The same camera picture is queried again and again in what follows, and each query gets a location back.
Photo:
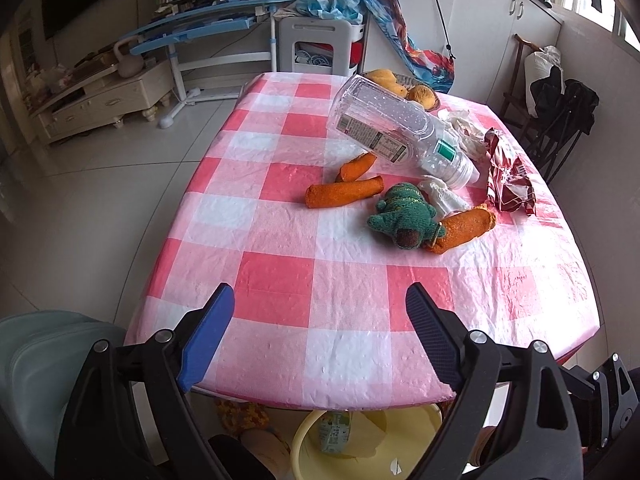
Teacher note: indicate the white paper scrap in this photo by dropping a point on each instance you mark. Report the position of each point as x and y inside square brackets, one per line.
[398, 466]

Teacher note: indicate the blue plastic bag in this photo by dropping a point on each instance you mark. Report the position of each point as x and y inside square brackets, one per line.
[345, 5]

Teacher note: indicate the small orange knitted piece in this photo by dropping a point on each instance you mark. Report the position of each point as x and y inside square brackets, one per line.
[356, 166]

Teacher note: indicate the thick orange knitted piece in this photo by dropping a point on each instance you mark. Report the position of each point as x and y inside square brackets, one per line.
[465, 225]

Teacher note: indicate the yellow floral cloth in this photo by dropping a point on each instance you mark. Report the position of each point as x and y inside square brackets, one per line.
[240, 412]

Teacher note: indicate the red snack wrapper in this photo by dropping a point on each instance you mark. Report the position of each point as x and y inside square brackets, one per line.
[510, 180]

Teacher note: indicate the crumpled white tissue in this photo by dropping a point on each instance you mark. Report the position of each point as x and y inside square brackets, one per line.
[465, 130]

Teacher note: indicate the pink checked tablecloth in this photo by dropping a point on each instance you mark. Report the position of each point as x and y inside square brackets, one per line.
[280, 270]

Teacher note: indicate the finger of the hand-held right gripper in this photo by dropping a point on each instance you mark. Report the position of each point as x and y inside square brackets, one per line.
[620, 395]

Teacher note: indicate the yellow mango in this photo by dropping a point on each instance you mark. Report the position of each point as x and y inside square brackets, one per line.
[424, 97]
[387, 82]

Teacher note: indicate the yellow plastic basin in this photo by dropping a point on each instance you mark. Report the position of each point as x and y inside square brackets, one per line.
[380, 440]

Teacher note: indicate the black folding chair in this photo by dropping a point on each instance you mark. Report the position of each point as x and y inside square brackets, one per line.
[570, 105]

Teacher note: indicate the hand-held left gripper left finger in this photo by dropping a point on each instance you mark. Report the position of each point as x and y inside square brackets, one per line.
[207, 340]

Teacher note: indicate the blue study desk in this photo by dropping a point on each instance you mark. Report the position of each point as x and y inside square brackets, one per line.
[200, 22]

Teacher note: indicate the colourful printed bag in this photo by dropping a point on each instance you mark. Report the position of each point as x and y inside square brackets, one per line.
[395, 25]

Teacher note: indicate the white cabinet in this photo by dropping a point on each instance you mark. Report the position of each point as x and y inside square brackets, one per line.
[480, 10]

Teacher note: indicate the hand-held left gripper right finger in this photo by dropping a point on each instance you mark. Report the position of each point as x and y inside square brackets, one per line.
[435, 330]

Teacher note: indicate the white plastic stool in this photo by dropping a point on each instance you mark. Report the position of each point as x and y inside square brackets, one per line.
[310, 35]

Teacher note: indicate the long orange knitted piece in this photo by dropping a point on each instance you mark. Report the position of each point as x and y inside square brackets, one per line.
[342, 192]

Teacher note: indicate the grey fruit basket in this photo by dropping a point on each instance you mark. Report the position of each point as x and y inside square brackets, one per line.
[409, 80]

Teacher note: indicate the green knitted toy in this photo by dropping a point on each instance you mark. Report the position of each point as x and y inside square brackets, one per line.
[400, 210]

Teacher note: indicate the small white tissue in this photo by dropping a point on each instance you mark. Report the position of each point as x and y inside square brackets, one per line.
[445, 195]

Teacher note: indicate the clear plastic bottle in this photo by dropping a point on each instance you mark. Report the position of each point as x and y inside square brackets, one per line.
[380, 110]

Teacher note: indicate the white sack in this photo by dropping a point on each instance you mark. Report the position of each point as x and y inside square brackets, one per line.
[542, 67]

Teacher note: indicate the wooden chair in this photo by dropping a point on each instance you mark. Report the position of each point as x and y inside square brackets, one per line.
[520, 50]

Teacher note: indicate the cream television cabinet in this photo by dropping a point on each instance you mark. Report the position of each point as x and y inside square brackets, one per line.
[100, 105]

